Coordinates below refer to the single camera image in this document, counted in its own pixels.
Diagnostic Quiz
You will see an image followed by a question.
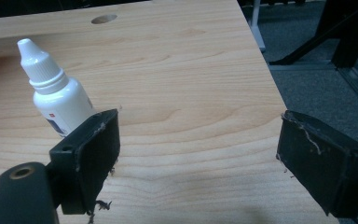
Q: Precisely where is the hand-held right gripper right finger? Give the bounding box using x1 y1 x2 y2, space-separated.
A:
275 109 358 219

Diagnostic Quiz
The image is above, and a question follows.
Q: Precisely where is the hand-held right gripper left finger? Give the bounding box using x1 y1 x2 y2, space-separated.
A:
48 108 121 217

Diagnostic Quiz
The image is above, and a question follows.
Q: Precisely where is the white dropper bottle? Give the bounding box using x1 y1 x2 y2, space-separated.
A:
16 37 97 138

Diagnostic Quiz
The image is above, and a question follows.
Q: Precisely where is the white table leg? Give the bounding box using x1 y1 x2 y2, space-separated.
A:
249 0 267 53

